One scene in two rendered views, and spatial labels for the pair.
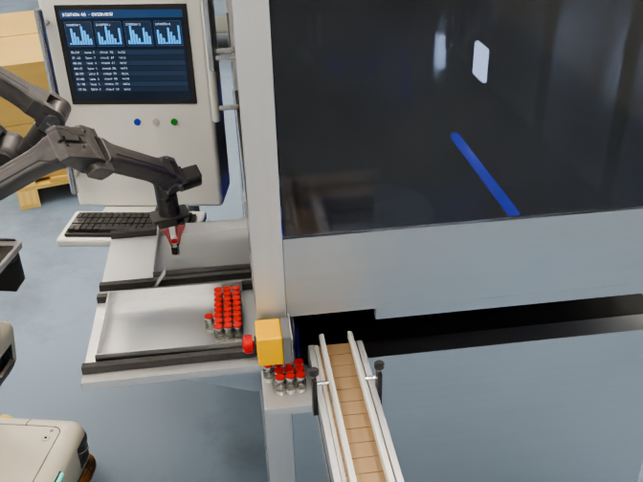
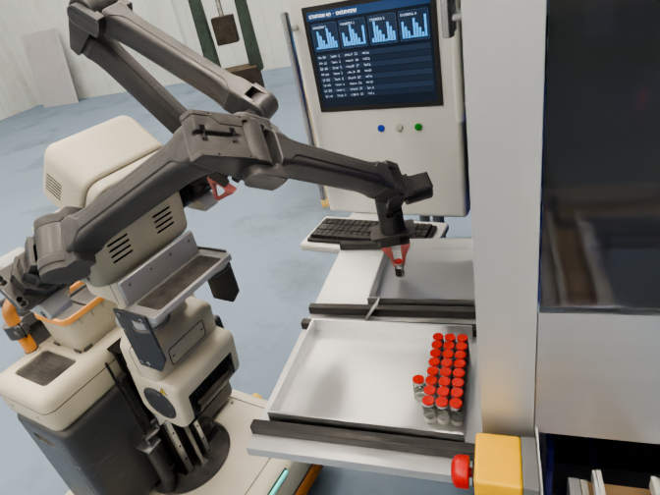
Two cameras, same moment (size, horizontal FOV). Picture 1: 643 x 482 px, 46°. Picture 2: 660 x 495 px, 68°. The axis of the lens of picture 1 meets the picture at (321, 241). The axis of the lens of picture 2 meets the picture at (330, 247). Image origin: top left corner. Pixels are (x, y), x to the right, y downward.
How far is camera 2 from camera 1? 99 cm
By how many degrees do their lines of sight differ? 25
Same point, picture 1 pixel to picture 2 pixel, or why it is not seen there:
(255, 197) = (489, 233)
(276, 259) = (522, 344)
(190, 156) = (434, 164)
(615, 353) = not seen: outside the picture
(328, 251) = (633, 344)
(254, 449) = not seen: hidden behind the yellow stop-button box
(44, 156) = (176, 154)
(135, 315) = (336, 353)
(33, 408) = not seen: hidden behind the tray
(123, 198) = (368, 205)
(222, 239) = (458, 260)
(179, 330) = (381, 387)
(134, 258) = (356, 275)
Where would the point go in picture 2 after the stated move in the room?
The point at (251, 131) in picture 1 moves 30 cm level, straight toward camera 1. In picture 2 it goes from (485, 95) to (451, 312)
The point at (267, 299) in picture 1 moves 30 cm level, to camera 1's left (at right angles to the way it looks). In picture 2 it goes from (501, 402) to (293, 365)
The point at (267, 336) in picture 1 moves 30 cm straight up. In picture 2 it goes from (494, 476) to (488, 261)
